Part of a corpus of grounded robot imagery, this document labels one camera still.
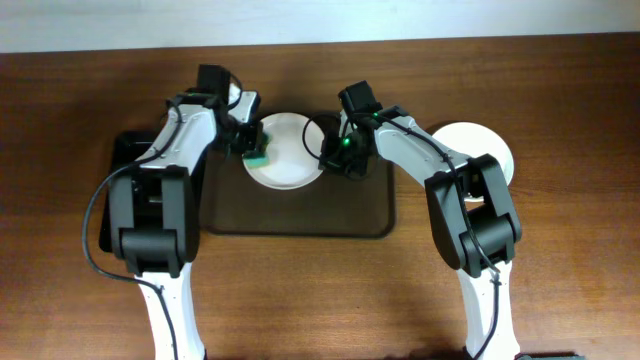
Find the white plate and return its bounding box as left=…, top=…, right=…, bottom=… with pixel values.
left=433, top=122, right=511, bottom=157
left=242, top=113, right=325, bottom=190
left=465, top=149, right=515, bottom=203

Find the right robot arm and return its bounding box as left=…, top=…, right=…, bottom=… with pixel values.
left=319, top=81, right=522, bottom=360

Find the black plastic tray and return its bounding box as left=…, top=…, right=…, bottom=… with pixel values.
left=98, top=130, right=206, bottom=254

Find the brown plastic tray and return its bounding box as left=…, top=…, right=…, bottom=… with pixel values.
left=198, top=106, right=398, bottom=239

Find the green sponge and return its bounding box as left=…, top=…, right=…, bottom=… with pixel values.
left=242, top=134, right=271, bottom=168

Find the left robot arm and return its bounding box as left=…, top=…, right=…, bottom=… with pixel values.
left=107, top=64, right=268, bottom=359

